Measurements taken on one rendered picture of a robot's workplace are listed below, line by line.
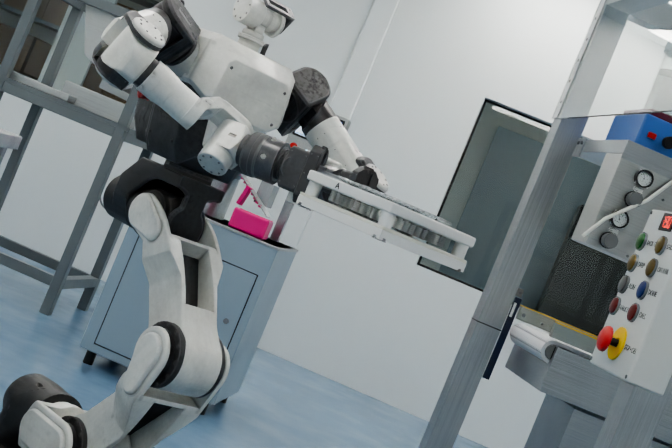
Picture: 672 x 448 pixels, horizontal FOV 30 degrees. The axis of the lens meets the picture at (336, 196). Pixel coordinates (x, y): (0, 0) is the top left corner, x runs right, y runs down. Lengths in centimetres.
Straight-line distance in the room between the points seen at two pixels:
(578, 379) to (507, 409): 519
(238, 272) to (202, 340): 250
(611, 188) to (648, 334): 81
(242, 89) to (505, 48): 524
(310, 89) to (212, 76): 31
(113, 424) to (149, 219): 45
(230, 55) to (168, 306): 56
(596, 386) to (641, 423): 71
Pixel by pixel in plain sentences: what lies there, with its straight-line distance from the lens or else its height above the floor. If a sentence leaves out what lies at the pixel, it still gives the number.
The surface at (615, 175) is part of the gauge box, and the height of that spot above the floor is 129.
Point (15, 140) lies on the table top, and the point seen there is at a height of 86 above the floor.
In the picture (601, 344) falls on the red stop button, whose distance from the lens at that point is 192.
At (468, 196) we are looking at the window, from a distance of 793.
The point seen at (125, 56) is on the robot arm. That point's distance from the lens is 246.
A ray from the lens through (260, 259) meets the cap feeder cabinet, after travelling 517.
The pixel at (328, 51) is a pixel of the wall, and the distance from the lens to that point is 799.
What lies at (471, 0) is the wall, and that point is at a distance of 799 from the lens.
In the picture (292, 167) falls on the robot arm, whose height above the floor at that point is 104.
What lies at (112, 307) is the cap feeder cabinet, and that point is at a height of 26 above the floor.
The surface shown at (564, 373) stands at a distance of 268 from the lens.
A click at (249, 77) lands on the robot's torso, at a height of 120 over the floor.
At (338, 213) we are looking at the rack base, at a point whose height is 100.
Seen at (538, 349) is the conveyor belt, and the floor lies 89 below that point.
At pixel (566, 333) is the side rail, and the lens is 266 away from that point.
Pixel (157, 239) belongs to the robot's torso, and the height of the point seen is 79.
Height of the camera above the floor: 101
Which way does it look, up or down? level
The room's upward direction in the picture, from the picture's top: 23 degrees clockwise
